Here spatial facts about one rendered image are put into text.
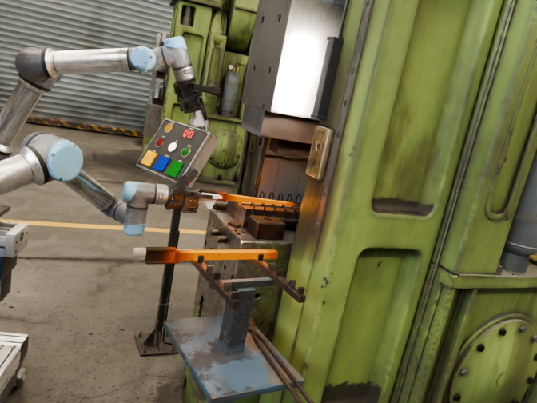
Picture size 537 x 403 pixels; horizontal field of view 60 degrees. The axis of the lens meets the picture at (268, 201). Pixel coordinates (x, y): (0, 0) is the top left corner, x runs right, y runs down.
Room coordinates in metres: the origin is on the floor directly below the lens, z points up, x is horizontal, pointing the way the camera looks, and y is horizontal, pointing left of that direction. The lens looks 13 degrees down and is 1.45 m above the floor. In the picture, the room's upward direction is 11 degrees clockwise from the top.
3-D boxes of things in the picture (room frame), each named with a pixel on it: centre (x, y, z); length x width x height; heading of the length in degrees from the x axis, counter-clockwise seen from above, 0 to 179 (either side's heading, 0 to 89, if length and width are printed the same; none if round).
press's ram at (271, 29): (1.86, -0.08, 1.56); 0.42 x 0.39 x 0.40; 117
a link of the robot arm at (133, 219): (1.62, 0.47, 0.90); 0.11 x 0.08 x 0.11; 55
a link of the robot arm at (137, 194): (1.61, 0.46, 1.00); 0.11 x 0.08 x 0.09; 117
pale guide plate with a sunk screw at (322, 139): (1.58, -0.14, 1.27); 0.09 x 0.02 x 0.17; 27
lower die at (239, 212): (1.90, -0.07, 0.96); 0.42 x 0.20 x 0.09; 117
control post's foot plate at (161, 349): (2.27, 0.44, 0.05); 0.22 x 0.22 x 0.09; 27
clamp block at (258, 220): (1.67, -0.01, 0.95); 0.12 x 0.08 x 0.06; 117
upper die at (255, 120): (1.90, -0.07, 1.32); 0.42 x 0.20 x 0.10; 117
